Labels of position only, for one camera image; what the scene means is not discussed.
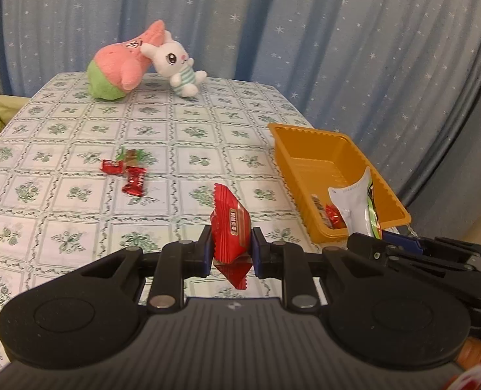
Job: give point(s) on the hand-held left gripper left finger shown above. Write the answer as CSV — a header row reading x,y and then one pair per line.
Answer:
x,y
208,252

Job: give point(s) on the small red twist candy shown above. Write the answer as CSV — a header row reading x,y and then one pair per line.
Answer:
x,y
112,166

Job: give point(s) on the pink green plush toy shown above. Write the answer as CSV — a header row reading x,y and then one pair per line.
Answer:
x,y
118,61

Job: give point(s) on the orange plastic tray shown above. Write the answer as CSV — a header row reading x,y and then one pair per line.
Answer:
x,y
305,158

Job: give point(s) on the green floral checked tablecloth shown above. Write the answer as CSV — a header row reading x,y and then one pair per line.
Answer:
x,y
82,211

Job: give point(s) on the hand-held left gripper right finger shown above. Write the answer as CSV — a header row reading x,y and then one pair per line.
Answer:
x,y
256,254

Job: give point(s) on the green brown candy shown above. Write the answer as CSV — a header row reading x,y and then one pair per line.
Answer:
x,y
132,155

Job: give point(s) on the red white clothing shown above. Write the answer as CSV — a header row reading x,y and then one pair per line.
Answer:
x,y
475,380

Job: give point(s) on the clear plastic snack packet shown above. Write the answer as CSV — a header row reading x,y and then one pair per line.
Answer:
x,y
318,205

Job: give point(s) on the person's right forearm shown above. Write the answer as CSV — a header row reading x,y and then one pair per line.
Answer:
x,y
480,353

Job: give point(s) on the white bunny plush toy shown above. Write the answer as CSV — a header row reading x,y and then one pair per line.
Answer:
x,y
175,63

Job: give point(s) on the red candy with white print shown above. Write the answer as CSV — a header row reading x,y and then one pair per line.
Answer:
x,y
134,181

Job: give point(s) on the blue star-print curtain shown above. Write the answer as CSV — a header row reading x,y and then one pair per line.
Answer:
x,y
305,28

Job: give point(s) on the red orange candy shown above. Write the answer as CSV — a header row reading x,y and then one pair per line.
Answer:
x,y
334,216

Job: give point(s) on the white snack pouch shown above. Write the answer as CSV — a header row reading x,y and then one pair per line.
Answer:
x,y
354,207

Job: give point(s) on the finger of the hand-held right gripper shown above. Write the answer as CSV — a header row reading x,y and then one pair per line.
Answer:
x,y
402,240
411,264

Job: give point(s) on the large red snack packet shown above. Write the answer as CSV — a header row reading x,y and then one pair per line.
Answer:
x,y
230,227

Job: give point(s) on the light green sofa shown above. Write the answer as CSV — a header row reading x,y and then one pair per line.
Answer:
x,y
11,103

